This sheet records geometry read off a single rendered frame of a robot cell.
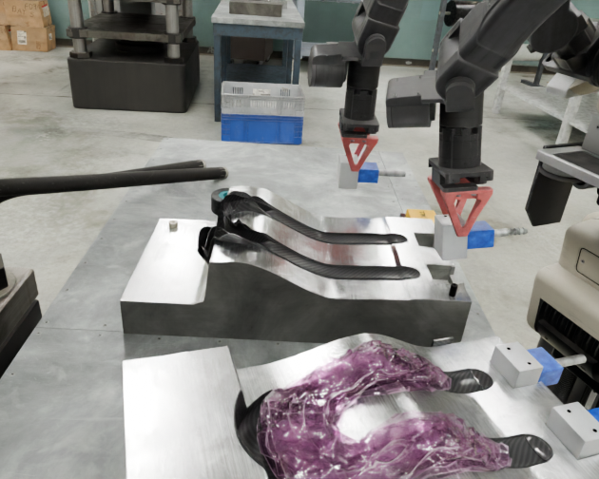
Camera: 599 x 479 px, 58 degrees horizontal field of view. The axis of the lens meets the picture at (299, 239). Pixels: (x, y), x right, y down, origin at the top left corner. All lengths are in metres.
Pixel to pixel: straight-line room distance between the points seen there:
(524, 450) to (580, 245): 0.53
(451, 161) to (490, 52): 0.17
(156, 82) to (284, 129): 1.24
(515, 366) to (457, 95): 0.34
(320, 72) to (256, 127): 3.06
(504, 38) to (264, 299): 0.44
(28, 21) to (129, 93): 2.76
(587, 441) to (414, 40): 7.02
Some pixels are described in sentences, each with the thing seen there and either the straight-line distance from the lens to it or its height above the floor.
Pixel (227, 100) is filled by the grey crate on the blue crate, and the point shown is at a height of 0.31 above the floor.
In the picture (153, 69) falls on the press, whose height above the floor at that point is 0.35.
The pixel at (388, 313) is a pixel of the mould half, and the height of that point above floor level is 0.86.
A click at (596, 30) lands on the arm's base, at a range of 1.11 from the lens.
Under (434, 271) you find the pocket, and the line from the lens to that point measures 0.88.
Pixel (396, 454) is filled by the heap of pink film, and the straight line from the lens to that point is 0.55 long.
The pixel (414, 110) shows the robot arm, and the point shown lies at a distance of 0.76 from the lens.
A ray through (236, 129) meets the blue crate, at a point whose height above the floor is 0.10.
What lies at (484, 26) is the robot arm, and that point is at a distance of 0.65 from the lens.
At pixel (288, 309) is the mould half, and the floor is 0.86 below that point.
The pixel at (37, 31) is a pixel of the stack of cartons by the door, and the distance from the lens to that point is 7.29.
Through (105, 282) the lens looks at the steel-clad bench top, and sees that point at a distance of 0.96.
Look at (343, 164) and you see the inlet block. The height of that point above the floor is 0.96.
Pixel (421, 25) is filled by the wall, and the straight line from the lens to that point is 7.51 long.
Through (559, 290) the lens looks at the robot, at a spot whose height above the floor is 0.79.
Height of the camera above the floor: 1.32
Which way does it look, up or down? 29 degrees down
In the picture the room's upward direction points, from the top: 4 degrees clockwise
